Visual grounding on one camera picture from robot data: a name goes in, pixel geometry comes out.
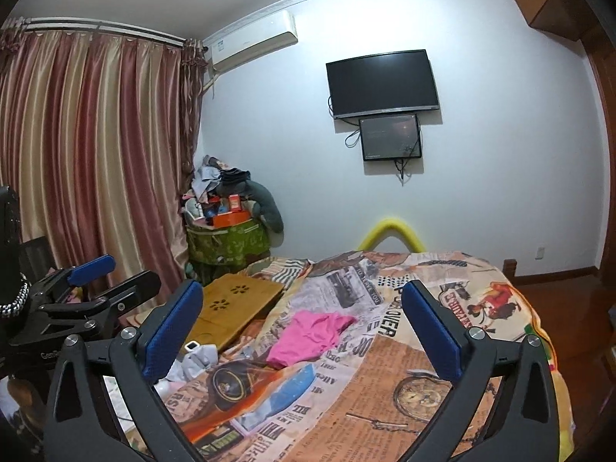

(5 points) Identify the small black monitor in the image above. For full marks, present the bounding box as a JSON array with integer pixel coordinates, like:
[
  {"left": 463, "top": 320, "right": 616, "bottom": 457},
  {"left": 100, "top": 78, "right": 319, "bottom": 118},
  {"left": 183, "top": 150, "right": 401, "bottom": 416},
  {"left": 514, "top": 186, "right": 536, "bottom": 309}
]
[{"left": 359, "top": 113, "right": 423, "bottom": 162}]

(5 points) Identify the printed newspaper pattern blanket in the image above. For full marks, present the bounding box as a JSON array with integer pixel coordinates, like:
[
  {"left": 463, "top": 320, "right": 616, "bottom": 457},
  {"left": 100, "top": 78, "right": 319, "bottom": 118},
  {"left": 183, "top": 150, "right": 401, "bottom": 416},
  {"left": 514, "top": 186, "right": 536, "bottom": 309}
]
[{"left": 144, "top": 249, "right": 576, "bottom": 462}]

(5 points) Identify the pink buttoned cardigan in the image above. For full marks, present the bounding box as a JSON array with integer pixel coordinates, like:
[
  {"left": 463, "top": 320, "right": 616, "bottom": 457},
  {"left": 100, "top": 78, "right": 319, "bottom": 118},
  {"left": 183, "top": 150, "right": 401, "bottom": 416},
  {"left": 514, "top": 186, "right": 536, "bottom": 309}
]
[{"left": 266, "top": 310, "right": 358, "bottom": 367}]

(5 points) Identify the wooden lap desk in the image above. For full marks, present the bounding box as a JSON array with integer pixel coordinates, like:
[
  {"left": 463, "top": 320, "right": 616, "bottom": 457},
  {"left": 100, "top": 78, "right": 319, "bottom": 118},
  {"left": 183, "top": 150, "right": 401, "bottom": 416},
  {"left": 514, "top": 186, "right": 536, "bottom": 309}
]
[{"left": 180, "top": 273, "right": 286, "bottom": 352}]

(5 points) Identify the large black television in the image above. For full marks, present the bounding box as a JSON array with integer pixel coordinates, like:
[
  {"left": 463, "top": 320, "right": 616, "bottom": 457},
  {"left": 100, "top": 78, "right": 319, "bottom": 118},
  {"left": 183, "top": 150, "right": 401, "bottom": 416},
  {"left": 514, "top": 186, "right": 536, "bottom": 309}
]
[{"left": 326, "top": 49, "right": 442, "bottom": 120}]

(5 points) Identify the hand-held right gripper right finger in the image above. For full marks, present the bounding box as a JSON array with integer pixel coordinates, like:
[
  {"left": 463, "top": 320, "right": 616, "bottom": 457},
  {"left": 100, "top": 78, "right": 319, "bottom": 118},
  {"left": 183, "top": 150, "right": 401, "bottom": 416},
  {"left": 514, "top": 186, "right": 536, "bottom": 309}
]
[{"left": 399, "top": 280, "right": 561, "bottom": 462}]

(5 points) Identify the white curtain rail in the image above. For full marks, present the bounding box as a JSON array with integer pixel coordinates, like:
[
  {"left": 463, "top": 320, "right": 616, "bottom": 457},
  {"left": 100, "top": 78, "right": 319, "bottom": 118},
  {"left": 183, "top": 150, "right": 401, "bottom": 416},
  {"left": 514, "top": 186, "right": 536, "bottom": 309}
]
[{"left": 0, "top": 17, "right": 208, "bottom": 49}]

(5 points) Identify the striped grey cloth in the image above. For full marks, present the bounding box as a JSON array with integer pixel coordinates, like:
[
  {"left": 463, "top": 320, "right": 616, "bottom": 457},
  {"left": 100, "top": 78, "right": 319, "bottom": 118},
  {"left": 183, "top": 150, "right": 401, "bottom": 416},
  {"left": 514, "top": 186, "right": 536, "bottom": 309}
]
[{"left": 267, "top": 257, "right": 313, "bottom": 290}]

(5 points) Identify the white air conditioner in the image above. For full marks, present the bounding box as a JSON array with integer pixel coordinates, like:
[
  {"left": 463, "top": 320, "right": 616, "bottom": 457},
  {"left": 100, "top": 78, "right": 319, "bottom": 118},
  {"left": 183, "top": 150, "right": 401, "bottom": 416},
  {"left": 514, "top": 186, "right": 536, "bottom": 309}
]
[{"left": 202, "top": 10, "right": 298, "bottom": 74}]

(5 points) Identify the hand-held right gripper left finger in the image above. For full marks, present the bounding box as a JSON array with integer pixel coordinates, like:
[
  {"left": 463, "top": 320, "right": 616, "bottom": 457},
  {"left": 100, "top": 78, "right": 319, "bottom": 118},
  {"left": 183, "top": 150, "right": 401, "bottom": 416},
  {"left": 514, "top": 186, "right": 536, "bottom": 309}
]
[{"left": 42, "top": 280, "right": 204, "bottom": 462}]

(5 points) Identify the pile of clothes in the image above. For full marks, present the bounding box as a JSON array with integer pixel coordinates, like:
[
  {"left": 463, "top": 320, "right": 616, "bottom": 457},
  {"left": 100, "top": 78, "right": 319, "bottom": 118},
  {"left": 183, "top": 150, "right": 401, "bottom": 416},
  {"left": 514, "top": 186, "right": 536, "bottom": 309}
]
[{"left": 182, "top": 155, "right": 253, "bottom": 222}]

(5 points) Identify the yellow foam tube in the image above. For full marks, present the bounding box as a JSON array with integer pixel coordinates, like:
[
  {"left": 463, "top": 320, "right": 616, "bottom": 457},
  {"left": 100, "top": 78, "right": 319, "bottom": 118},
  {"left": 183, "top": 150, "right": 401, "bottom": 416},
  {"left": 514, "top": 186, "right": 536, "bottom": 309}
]
[{"left": 358, "top": 218, "right": 424, "bottom": 253}]

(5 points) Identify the white grey cloth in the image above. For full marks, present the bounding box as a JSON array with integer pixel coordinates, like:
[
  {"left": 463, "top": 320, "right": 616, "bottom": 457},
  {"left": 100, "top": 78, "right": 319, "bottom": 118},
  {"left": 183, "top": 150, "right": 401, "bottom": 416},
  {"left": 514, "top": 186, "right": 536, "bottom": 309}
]
[{"left": 154, "top": 341, "right": 219, "bottom": 386}]

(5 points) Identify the striped pink beige curtain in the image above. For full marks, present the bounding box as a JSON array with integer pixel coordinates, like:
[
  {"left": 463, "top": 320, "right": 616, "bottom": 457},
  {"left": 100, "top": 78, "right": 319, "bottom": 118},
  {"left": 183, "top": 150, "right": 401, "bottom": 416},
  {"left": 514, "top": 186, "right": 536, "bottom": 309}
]
[{"left": 0, "top": 29, "right": 208, "bottom": 299}]

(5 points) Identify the orange box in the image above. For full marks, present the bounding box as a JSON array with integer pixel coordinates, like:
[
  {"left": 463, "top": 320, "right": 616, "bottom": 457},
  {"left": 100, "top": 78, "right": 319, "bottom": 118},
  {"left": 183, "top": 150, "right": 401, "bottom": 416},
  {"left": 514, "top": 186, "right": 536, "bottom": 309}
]
[{"left": 212, "top": 209, "right": 252, "bottom": 228}]

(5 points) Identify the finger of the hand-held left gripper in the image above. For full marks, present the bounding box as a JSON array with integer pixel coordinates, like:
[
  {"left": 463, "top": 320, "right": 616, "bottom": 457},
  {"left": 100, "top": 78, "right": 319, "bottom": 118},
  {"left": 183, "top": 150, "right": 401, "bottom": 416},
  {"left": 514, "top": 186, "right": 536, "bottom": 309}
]
[
  {"left": 10, "top": 271, "right": 162, "bottom": 346},
  {"left": 31, "top": 256, "right": 116, "bottom": 304}
]

